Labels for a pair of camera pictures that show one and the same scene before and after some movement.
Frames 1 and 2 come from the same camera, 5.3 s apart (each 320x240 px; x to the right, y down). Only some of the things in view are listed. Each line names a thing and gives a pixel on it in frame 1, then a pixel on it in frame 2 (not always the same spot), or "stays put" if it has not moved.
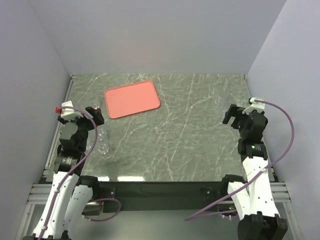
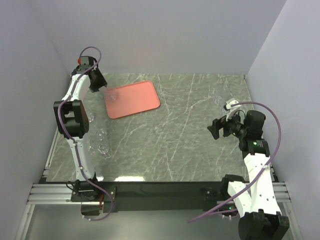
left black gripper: (96, 113) -> (102, 82)
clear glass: (104, 148) stays put
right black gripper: (234, 111) -> (217, 124)
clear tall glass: (217, 100) stays put
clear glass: (96, 103) -> (111, 94)
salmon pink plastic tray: (130, 99) stays put
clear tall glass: (221, 108) stays put
